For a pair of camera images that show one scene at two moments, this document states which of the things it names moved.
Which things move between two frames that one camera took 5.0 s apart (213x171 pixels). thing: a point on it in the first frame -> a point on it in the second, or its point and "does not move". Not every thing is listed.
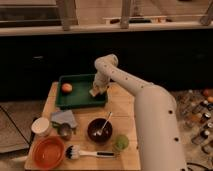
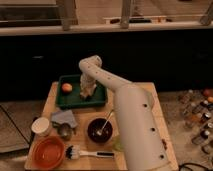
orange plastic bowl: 48,152 does not move
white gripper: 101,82 -> 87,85
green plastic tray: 74,91 does not move
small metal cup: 65,131 does not move
